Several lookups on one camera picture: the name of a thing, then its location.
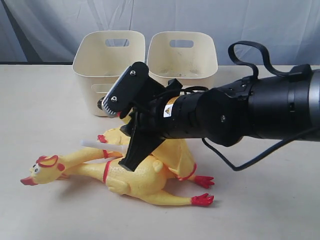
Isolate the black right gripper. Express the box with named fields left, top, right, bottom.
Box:
left=118, top=79, right=240, bottom=172

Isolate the headless yellow rubber chicken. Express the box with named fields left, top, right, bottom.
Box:
left=81, top=139, right=215, bottom=189

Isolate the yellow rubber chicken front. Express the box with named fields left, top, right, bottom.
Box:
left=60, top=155, right=215, bottom=207

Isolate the yellow rubber chicken with head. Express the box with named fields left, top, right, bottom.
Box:
left=20, top=126, right=131, bottom=187

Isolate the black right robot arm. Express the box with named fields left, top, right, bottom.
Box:
left=113, top=62, right=320, bottom=171

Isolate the cream bin with O mark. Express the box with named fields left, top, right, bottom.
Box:
left=72, top=30, right=146, bottom=117

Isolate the cream bin with X mark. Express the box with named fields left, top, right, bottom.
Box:
left=146, top=31, right=218, bottom=89

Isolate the white backdrop curtain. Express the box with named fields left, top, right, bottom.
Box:
left=0, top=0, right=320, bottom=65

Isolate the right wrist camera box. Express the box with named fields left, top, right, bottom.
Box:
left=97, top=61, right=166, bottom=118

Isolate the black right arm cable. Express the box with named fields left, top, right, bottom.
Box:
left=201, top=40, right=320, bottom=172

